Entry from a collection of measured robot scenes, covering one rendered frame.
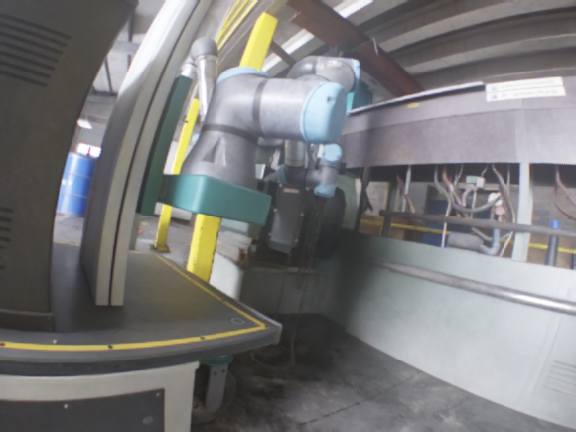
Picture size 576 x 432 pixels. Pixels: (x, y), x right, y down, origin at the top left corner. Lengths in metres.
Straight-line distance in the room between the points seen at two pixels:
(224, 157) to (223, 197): 0.07
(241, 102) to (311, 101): 0.12
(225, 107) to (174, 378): 0.47
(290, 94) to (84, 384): 0.54
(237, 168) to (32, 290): 0.38
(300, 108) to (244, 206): 0.19
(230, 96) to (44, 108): 0.31
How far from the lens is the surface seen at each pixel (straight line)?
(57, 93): 0.41
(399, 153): 1.63
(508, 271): 1.21
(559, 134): 1.40
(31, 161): 0.40
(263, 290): 1.55
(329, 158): 0.95
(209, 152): 0.45
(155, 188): 0.54
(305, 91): 0.45
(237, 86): 0.50
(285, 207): 1.39
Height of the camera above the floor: 0.55
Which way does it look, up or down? 2 degrees up
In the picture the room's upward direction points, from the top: 12 degrees clockwise
